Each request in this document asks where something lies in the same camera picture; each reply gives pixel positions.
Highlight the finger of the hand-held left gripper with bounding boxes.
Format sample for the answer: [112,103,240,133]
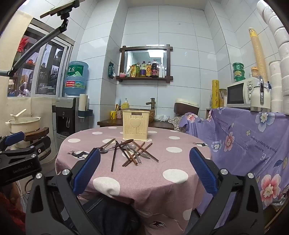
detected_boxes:
[0,131,25,150]
[33,136,52,160]

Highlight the stack of white paper rolls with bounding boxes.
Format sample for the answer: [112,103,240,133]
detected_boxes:
[257,0,289,113]

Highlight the brown wooden stand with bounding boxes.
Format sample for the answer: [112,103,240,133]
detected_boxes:
[24,127,50,142]

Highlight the white paper cup sleeve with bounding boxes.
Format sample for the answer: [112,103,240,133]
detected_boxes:
[79,94,88,112]

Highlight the purple floral cloth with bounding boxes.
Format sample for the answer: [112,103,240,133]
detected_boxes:
[179,107,289,207]

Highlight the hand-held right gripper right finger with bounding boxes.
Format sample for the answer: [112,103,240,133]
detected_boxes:
[189,147,265,235]

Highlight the wooden framed mirror shelf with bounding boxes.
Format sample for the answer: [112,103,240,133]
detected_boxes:
[116,44,174,83]

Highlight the brown rice cooker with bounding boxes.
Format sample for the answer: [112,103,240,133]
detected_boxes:
[173,98,200,117]

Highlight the bronze faucet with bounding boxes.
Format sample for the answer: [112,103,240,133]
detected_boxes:
[146,98,157,111]

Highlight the grey water dispenser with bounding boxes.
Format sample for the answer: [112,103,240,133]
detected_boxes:
[52,97,80,139]

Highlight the cream plastic utensil holder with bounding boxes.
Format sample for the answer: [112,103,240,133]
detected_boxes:
[122,109,152,142]

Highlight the black cable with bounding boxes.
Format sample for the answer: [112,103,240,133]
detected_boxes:
[24,175,34,194]

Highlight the dark soy sauce bottle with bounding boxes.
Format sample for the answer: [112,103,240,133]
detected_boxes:
[151,59,159,78]

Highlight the person's dark trousers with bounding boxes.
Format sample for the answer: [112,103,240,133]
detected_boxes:
[82,195,141,235]

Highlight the cream pot with lid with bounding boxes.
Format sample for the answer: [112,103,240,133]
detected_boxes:
[6,117,41,148]

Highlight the stack of yellow paper cups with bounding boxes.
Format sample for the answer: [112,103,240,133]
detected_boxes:
[248,27,268,82]

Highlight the yellow roll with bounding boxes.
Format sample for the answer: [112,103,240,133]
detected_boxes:
[212,80,220,109]

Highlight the white microwave oven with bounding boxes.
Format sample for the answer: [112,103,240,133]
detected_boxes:
[226,78,260,108]

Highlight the pink polka dot tablecloth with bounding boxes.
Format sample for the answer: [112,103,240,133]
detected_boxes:
[55,126,213,235]

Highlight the wooden counter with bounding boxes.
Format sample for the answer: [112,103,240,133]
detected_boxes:
[97,118,175,130]

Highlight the yellow green packet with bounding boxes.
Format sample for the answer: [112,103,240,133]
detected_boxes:
[129,63,141,78]

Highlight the white plastic spoon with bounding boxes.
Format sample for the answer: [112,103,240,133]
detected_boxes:
[10,109,27,118]

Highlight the glass jar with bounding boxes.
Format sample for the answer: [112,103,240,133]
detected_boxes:
[219,89,227,108]

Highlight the green wall holder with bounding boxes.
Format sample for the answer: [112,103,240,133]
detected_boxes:
[108,61,116,79]

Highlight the wooden handled spoon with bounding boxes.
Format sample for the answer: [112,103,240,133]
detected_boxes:
[112,139,134,149]

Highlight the brown floral cloth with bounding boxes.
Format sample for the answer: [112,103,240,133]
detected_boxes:
[168,115,188,133]

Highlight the blue water bottle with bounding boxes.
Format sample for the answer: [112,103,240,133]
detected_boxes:
[64,61,89,97]

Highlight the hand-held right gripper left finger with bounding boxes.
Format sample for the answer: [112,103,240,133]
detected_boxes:
[26,148,101,235]

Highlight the phone on holder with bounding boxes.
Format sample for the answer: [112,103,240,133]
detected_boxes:
[40,0,80,19]

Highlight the person's left forearm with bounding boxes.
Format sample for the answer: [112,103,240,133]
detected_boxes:
[0,182,26,235]

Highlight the black chopstick with gold band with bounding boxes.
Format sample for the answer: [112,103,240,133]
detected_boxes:
[111,138,117,172]

